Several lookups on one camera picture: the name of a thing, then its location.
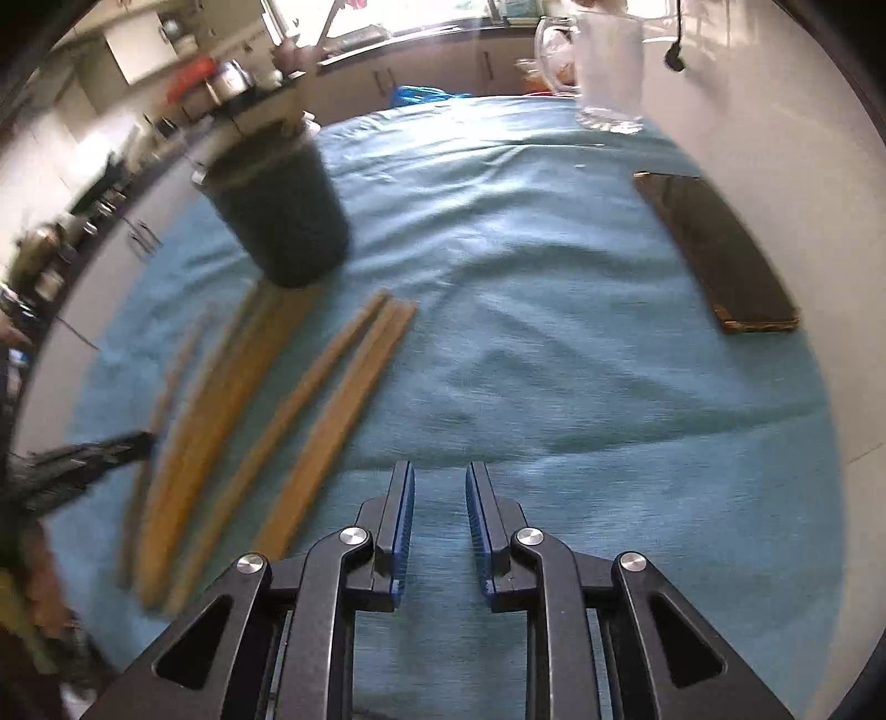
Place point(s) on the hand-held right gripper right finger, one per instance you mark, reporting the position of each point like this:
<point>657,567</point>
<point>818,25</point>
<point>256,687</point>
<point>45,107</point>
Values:
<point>476,526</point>

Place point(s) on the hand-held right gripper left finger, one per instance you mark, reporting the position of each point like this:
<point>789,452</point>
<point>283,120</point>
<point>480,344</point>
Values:
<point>405,526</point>

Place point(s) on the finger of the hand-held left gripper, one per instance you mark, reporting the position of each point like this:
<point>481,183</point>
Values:
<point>97,453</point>

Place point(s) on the row of wooden chopsticks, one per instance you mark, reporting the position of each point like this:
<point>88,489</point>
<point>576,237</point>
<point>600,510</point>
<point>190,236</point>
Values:
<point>228,422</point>

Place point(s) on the dark cylindrical cup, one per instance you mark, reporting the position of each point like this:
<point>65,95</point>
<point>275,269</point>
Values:
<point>284,208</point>

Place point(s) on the person's left forearm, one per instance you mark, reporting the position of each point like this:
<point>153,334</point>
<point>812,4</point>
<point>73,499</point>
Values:
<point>41,671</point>

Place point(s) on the person's left hand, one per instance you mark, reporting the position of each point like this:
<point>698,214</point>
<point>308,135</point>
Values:
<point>47,574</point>

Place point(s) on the blue tablecloth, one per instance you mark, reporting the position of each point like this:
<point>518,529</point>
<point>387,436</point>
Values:
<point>554,346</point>

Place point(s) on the black smartphone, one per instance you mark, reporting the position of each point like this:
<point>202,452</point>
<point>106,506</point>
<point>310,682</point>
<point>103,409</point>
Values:
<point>720,249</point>

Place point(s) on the red pot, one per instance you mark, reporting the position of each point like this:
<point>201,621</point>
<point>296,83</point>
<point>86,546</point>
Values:
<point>190,75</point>

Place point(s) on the stainless steel pot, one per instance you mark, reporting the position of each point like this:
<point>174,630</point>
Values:
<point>232,77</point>

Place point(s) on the white upper kitchen cabinets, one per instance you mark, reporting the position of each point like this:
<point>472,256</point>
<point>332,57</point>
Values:
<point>138,48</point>

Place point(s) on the blue plastic bag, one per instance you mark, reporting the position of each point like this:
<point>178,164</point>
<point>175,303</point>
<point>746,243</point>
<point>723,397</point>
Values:
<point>422,95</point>

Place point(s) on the brown teapot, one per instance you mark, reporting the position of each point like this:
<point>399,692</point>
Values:
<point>287,54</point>

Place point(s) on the orange plastic bag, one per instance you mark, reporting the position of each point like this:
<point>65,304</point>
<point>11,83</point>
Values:
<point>531,77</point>

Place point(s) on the clear glass mug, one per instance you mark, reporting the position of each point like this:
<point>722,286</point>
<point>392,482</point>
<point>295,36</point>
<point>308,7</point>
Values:
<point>609,69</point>

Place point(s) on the kitchen window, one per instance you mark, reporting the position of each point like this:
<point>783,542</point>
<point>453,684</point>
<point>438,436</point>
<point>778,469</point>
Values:
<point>429,10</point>

